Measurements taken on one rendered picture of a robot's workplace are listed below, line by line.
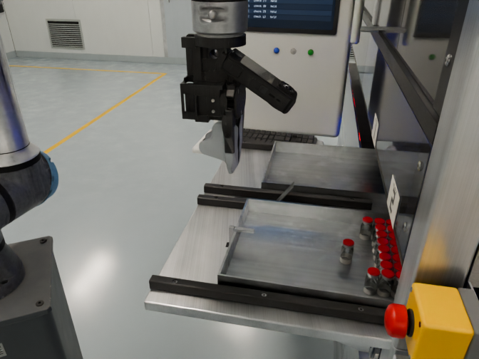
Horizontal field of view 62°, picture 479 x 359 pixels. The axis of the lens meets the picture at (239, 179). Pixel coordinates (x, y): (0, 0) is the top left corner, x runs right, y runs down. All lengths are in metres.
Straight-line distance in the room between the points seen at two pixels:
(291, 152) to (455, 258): 0.73
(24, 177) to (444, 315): 0.78
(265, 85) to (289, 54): 0.92
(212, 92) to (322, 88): 0.96
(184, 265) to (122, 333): 1.13
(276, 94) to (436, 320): 0.34
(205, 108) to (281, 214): 0.40
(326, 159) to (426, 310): 0.73
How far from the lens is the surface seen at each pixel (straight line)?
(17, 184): 0.93
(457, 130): 0.49
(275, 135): 1.47
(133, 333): 1.87
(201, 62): 0.58
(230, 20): 0.55
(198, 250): 0.81
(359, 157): 1.21
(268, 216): 0.90
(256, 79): 0.56
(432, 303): 0.54
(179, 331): 1.84
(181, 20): 6.39
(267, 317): 0.68
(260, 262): 0.77
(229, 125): 0.57
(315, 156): 1.20
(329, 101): 1.50
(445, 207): 0.53
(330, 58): 1.47
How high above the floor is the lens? 1.38
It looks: 28 degrees down
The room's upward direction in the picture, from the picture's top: straight up
